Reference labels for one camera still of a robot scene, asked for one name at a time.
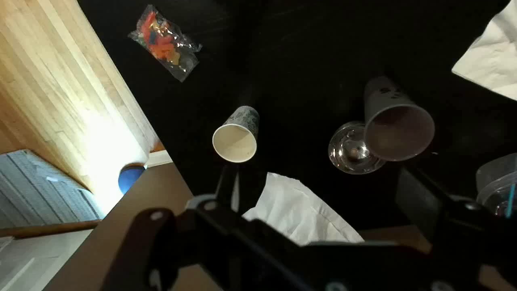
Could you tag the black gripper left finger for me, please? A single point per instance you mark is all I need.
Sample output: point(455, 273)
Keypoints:
point(227, 188)

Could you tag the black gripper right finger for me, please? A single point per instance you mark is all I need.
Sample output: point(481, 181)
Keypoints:
point(431, 207)

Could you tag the white paper coffee cup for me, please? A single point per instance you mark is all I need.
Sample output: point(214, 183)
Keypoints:
point(243, 121)

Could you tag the grey translucent plastic cup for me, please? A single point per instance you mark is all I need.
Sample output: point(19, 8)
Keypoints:
point(385, 97)

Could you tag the white paper napkin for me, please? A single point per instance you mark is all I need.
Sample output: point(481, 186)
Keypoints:
point(296, 210)

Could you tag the clear plastic food container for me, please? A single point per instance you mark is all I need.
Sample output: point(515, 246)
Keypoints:
point(498, 179)

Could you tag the blue round disc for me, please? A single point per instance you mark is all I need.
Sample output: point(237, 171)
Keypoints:
point(130, 178)

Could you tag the small clear glass bowl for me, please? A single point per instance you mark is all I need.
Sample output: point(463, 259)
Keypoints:
point(348, 154)

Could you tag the clear bag of orange candy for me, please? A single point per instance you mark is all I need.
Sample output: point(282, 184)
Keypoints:
point(162, 42)

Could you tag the crumpled white paper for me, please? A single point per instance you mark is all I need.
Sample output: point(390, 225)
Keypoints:
point(490, 58)

